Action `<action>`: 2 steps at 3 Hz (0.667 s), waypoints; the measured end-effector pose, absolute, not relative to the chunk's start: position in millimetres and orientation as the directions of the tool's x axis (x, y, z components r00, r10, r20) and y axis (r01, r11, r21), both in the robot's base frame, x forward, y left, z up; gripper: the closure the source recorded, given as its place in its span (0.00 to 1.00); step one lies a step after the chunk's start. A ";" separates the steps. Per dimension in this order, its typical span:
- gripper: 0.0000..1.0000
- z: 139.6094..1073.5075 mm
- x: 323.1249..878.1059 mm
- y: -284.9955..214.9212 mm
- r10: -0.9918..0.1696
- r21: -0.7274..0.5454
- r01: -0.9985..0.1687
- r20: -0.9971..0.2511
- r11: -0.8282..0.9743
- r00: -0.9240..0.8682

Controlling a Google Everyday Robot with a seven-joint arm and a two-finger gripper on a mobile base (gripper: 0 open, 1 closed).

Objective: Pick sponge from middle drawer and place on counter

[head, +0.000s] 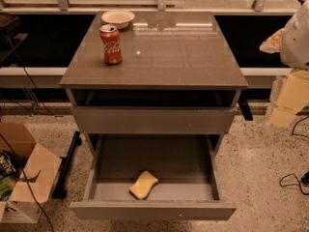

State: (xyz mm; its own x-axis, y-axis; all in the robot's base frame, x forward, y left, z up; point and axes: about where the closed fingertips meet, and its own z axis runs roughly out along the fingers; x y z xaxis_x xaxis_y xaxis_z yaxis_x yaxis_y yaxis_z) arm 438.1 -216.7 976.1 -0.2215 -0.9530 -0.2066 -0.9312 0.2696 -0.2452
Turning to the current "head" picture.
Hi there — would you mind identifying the black cable on right floor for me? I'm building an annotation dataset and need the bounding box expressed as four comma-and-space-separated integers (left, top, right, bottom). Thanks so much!
278, 114, 309, 196

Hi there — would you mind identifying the yellow sponge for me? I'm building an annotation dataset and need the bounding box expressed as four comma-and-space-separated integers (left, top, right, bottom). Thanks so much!
129, 171, 158, 200

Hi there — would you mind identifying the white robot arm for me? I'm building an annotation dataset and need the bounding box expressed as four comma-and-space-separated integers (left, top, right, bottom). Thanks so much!
260, 0, 309, 70

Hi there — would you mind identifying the grey drawer cabinet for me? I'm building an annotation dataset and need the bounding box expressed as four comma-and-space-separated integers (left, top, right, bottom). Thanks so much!
59, 11, 249, 153

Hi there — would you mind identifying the black floor bar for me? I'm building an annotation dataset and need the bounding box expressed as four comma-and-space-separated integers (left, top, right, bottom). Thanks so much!
52, 131, 82, 199

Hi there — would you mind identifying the black cable on left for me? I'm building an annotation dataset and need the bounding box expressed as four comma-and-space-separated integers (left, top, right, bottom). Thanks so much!
0, 36, 56, 232

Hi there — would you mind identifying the open grey middle drawer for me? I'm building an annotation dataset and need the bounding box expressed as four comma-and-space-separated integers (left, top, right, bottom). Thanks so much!
70, 135, 236, 220

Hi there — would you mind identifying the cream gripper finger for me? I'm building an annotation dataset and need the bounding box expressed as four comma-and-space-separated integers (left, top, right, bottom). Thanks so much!
260, 29, 285, 54

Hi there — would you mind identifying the closed grey top drawer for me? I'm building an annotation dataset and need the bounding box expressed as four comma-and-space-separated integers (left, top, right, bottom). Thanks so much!
72, 106, 235, 134

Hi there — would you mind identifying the green snack packet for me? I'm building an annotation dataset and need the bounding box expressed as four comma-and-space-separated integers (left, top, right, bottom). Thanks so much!
0, 152, 17, 201

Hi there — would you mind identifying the cardboard box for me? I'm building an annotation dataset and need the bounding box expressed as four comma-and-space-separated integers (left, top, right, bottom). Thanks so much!
0, 123, 61, 223

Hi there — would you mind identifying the red cola can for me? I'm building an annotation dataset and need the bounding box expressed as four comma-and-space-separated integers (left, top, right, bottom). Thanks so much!
99, 24, 123, 65

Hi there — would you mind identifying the white bowl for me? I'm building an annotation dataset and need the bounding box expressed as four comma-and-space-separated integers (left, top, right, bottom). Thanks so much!
101, 11, 135, 29

